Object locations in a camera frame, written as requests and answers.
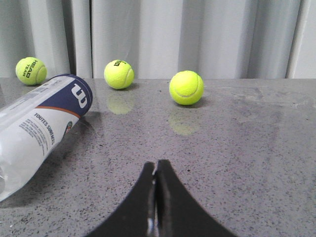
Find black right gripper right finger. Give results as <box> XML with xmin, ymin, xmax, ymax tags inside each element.
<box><xmin>156</xmin><ymin>159</ymin><xmax>234</xmax><ymax>237</ymax></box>

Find Wilson tennis ball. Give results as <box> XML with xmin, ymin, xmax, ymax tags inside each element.
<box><xmin>104</xmin><ymin>60</ymin><xmax>134</xmax><ymax>89</ymax></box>

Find white blue tennis ball can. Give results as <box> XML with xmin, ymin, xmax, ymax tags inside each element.
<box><xmin>0</xmin><ymin>74</ymin><xmax>93</xmax><ymax>200</ymax></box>

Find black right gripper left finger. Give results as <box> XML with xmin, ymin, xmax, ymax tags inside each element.
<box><xmin>88</xmin><ymin>162</ymin><xmax>156</xmax><ymax>237</ymax></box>

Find white pleated curtain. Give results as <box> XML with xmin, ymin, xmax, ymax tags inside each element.
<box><xmin>0</xmin><ymin>0</ymin><xmax>316</xmax><ymax>79</ymax></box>

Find Head Team tennis ball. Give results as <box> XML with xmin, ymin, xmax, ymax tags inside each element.
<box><xmin>15</xmin><ymin>57</ymin><xmax>47</xmax><ymax>85</ymax></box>

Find plain yellow tennis ball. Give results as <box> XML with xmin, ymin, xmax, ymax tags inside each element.
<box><xmin>169</xmin><ymin>71</ymin><xmax>204</xmax><ymax>106</ymax></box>

